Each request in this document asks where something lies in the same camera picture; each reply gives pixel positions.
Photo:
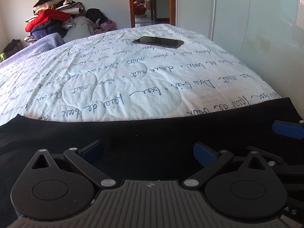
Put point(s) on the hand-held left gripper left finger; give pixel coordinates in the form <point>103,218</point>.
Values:
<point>91,150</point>

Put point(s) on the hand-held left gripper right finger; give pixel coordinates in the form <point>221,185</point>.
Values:
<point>205,154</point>

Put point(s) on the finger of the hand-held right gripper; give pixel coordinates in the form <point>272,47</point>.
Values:
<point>273,156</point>
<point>288,130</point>

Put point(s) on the black pants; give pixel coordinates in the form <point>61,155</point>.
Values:
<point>142,133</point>

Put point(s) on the white script-printed quilt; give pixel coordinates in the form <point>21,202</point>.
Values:
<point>142,76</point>

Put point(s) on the white sliding wardrobe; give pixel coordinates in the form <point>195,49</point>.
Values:
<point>249,28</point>

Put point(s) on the light blue knitted blanket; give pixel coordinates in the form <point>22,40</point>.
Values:
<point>40,46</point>

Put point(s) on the grey fabric bag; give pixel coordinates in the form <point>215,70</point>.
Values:
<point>79,29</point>

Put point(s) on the black smartphone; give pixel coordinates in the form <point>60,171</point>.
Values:
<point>158,42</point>

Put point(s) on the purple bag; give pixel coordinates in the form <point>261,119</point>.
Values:
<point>106,25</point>

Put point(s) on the black duffel bag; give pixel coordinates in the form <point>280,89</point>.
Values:
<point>11,48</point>

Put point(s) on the green plastic chair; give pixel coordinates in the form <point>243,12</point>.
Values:
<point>2,57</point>

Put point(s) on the black backpack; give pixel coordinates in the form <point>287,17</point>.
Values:
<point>96,16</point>

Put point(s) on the pile of folded clothes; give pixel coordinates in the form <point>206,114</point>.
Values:
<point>52,14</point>

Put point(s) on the brown wooden door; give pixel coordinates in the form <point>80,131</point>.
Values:
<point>148,0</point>

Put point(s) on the brown wooden door frame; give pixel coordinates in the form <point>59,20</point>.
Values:
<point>173,2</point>

